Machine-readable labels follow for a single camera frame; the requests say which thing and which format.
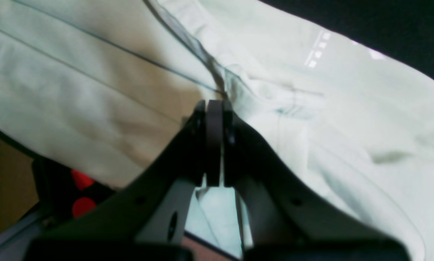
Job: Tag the black table cloth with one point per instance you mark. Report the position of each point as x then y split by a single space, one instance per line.
401 29

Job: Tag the red and black clamp right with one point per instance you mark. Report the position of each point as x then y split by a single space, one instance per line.
83 204

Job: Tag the light green T-shirt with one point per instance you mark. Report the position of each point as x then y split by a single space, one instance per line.
103 86

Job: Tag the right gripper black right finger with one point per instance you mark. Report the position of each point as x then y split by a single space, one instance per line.
282 210

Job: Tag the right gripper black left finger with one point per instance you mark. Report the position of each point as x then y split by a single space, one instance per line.
152 210

